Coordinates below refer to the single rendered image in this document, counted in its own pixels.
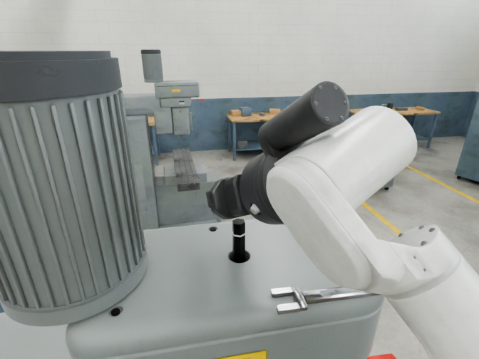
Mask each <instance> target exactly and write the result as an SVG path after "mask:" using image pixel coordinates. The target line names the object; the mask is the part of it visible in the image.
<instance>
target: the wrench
mask: <svg viewBox="0 0 479 359"><path fill-rule="evenodd" d="M271 295H272V297H273V298H279V297H285V296H292V295H293V297H294V299H295V301H296V303H286V304H280V305H278V306H277V313H278V315H281V314H286V313H296V312H299V311H306V310H308V306H307V304H312V303H322V302H328V301H338V300H344V299H350V298H361V297H367V296H377V295H380V294H376V293H369V292H365V291H360V290H354V289H350V288H344V287H342V286H339V287H333V288H321V289H315V290H309V291H302V292H301V291H300V289H299V287H298V286H297V287H285V288H274V289H271Z"/></svg>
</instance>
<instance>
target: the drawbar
mask: <svg viewBox="0 0 479 359"><path fill-rule="evenodd" d="M232 232H233V234H234V235H239V236H241V235H243V234H245V221H244V220H243V219H238V218H237V219H235V220H232ZM233 234H232V254H233V262H235V263H244V262H245V235H244V236H242V237H237V236H233Z"/></svg>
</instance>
